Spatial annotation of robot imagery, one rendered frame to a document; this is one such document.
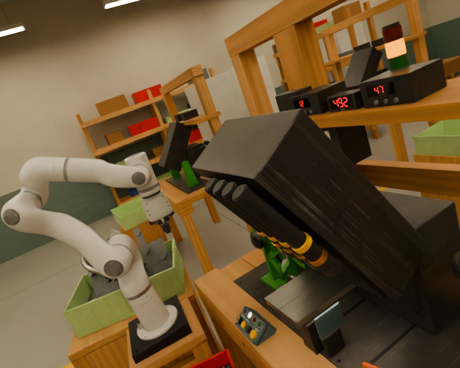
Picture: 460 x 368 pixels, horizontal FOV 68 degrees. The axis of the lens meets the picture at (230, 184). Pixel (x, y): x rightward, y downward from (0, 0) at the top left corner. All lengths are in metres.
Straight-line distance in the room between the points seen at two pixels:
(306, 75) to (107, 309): 1.50
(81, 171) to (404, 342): 1.17
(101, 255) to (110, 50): 6.99
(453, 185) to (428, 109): 0.39
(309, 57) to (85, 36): 7.09
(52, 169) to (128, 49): 6.94
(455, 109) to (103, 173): 1.06
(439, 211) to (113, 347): 1.62
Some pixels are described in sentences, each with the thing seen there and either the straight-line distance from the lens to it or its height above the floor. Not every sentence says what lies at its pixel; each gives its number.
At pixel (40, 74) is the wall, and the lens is 8.07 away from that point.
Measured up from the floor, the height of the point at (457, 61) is 0.35.
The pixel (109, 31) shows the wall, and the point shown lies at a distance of 8.24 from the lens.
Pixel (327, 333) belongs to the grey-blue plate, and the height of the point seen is 0.98.
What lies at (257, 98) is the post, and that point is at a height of 1.62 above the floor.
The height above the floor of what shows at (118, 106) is 2.08.
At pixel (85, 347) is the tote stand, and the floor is 0.79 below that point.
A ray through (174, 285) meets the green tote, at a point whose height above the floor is 0.86.
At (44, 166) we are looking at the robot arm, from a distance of 1.38.
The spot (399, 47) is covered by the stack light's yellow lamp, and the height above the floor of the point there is 1.67.
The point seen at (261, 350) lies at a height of 0.90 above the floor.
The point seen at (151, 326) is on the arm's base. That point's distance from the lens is 1.58.
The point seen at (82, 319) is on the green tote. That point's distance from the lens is 2.07.
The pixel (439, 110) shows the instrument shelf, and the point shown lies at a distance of 0.91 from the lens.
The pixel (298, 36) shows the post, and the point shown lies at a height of 1.81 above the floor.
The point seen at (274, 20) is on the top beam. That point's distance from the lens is 1.44.
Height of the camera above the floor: 1.74
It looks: 15 degrees down
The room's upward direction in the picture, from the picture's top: 20 degrees counter-clockwise
